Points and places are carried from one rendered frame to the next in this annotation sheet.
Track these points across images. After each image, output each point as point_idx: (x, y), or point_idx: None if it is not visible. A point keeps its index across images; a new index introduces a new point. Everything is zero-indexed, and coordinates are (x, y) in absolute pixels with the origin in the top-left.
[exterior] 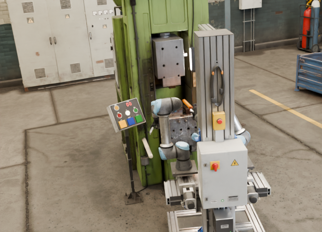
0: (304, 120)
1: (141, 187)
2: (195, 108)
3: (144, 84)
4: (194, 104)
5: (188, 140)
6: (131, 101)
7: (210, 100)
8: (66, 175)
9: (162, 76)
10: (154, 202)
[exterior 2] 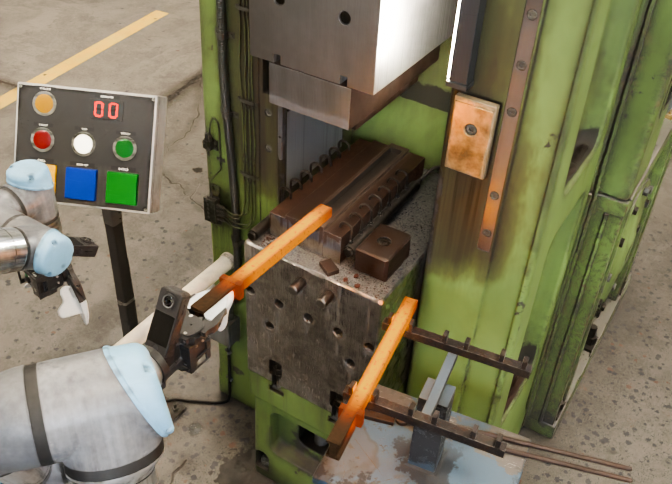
0: None
1: (212, 390)
2: (162, 316)
3: (243, 53)
4: (166, 292)
5: (331, 372)
6: (124, 102)
7: None
8: (140, 213)
9: (269, 53)
10: (161, 478)
